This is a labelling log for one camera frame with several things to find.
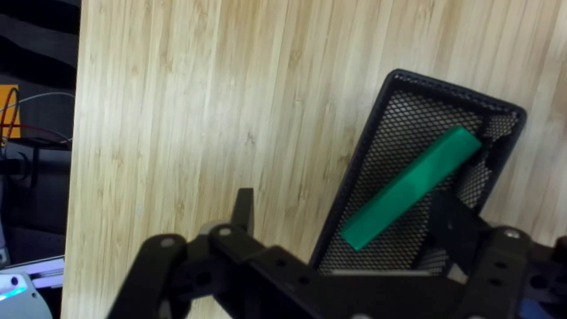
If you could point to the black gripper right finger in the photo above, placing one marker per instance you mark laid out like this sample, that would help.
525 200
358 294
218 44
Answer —
502 266

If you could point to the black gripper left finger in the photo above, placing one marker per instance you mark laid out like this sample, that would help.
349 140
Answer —
201 259

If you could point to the green rectangular block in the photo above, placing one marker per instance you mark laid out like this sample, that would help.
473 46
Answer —
413 186

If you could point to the black mesh box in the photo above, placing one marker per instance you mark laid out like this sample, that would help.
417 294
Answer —
408 112

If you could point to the white and blue device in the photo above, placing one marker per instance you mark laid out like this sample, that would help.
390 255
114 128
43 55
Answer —
27 289

